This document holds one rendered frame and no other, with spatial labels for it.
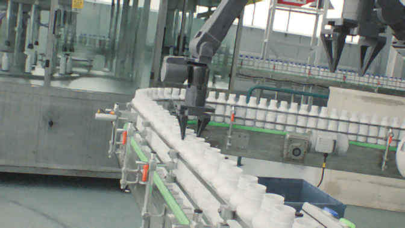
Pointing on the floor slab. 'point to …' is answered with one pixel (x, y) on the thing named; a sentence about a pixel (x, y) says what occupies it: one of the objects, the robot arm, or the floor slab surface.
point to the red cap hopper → (291, 41)
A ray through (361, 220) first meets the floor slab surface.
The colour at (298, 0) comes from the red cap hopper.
